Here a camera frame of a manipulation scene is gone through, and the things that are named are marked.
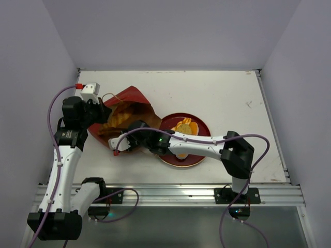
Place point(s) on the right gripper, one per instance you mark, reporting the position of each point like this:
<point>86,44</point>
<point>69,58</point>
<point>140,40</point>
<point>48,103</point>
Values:
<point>132,139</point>

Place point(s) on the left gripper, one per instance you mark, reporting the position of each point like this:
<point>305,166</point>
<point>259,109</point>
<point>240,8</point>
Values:
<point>103,110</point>

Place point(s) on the white-rimmed round bread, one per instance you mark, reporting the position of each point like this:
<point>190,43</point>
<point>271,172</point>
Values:
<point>182,156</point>

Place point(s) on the herb bread slice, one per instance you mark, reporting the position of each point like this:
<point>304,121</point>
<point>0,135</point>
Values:
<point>184,129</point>

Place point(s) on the red brown paper bag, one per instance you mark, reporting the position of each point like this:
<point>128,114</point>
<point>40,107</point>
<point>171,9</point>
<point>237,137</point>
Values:
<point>143,110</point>

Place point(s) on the braided orange bread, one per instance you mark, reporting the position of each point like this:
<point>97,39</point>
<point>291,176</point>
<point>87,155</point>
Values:
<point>187,122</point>

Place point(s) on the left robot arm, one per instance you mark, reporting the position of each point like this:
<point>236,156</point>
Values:
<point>59,216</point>

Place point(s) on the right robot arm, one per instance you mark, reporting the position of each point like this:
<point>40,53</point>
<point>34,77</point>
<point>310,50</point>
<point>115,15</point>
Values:
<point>232,150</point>

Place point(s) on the orange bread in bag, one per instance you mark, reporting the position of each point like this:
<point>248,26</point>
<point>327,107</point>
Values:
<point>121,113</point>

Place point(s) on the red round plate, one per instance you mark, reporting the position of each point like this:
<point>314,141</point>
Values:
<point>169,122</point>

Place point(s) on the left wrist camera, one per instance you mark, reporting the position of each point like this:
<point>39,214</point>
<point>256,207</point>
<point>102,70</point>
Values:
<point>89,91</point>

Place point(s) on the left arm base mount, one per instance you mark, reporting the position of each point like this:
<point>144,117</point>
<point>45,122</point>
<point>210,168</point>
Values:
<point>106,196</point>

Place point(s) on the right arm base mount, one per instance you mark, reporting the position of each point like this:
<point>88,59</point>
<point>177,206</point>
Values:
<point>225,195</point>

